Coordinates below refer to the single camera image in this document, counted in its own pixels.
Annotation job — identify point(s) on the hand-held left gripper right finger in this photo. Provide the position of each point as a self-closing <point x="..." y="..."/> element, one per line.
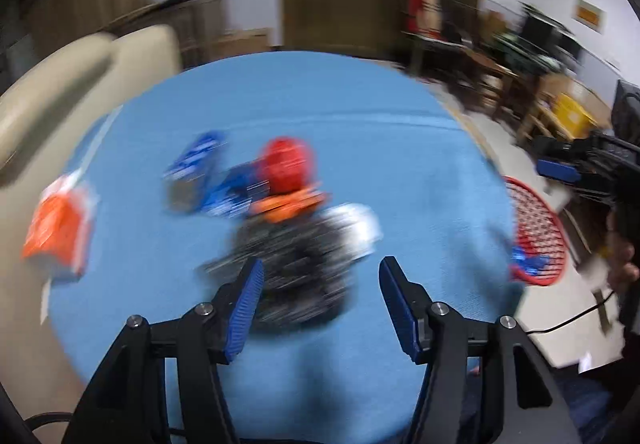
<point x="398" y="311"/>

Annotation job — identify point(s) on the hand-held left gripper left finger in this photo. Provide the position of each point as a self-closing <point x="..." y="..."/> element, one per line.
<point x="244" y="311"/>

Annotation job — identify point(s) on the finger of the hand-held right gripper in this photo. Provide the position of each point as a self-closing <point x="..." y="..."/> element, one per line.
<point x="556" y="170"/>

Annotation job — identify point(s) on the red plastic basket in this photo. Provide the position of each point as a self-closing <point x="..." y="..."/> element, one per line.
<point x="539" y="234"/>

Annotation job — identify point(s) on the black plastic bag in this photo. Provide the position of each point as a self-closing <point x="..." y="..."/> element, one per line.
<point x="300" y="269"/>

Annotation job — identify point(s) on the blue cardboard box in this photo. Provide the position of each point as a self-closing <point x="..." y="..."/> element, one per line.
<point x="231" y="194"/>

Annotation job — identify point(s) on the red plastic bag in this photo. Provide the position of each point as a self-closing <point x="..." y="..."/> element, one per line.
<point x="287" y="166"/>

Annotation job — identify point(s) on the person's right hand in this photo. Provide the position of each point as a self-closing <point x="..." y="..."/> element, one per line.
<point x="625" y="256"/>

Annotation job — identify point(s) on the wooden rack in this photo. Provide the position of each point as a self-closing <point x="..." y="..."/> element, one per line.
<point x="537" y="119"/>

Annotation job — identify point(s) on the yellow plastic crate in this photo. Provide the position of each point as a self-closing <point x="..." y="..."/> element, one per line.
<point x="570" y="116"/>

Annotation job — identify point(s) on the white plastic wrapper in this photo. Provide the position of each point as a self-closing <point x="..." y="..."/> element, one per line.
<point x="356" y="226"/>

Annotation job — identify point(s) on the small blue wrapper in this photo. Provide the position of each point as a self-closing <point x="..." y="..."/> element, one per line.
<point x="527" y="266"/>

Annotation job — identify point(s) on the dark wooden table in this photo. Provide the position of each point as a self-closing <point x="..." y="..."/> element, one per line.
<point x="492" y="74"/>

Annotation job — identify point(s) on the orange snack wrapper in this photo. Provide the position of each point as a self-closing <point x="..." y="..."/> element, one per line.
<point x="290" y="203"/>

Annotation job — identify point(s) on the black monitor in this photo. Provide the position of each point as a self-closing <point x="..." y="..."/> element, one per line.
<point x="545" y="31"/>

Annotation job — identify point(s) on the blue snack wrapper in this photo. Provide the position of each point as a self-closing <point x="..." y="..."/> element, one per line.
<point x="194" y="166"/>

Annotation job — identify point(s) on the orange and white box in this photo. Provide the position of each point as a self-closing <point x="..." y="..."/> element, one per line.
<point x="56" y="230"/>

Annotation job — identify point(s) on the red clothing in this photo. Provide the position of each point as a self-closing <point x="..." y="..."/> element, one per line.
<point x="421" y="9"/>

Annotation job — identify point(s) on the brown cardboard box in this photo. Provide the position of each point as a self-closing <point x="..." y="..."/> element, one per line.
<point x="240" y="44"/>

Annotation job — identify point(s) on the beige sofa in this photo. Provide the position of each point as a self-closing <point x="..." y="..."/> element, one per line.
<point x="75" y="84"/>

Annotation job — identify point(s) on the wooden radiator cover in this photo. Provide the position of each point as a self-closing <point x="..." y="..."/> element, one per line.
<point x="200" y="24"/>

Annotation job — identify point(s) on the yellow wall sign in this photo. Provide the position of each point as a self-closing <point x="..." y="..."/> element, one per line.
<point x="589" y="15"/>

